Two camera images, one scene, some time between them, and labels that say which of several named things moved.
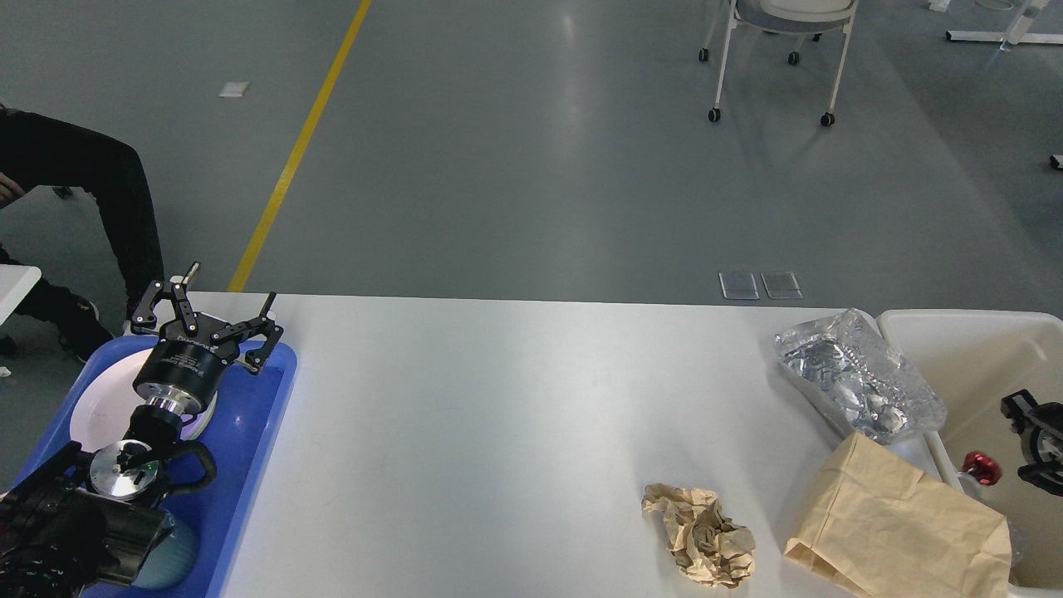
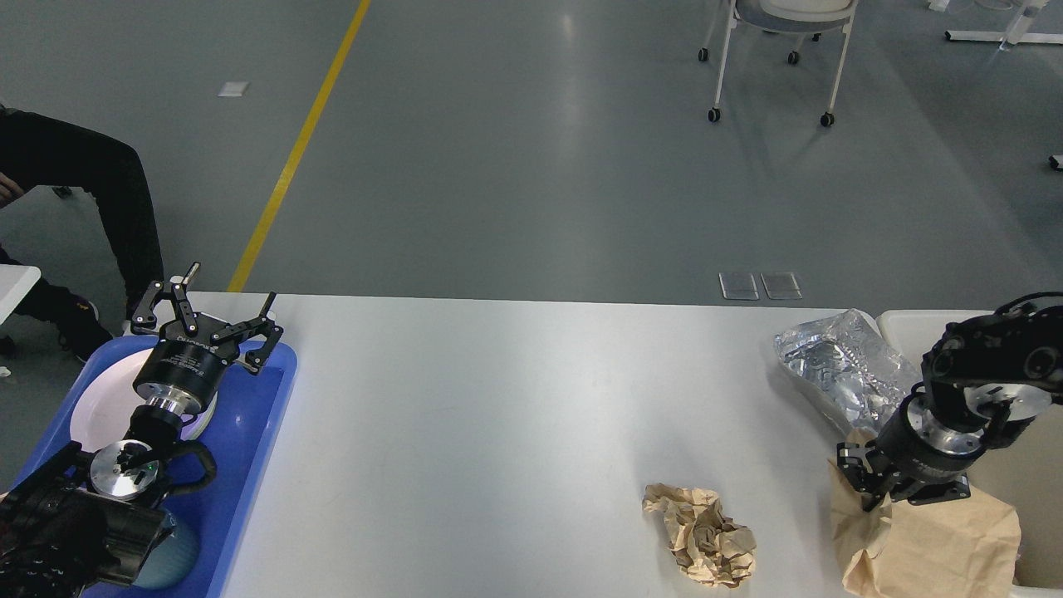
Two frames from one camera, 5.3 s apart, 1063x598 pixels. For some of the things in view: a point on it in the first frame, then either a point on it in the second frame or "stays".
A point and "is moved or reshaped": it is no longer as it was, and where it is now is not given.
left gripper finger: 145,317 stays
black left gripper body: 194,364 stays
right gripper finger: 1021,406 to 865,469
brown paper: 708,546 stays
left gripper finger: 264,325 stays
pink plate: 107,402 stays
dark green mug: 172,560 stays
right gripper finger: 1045,476 to 956,487
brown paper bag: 875,528 is moved or reshaped
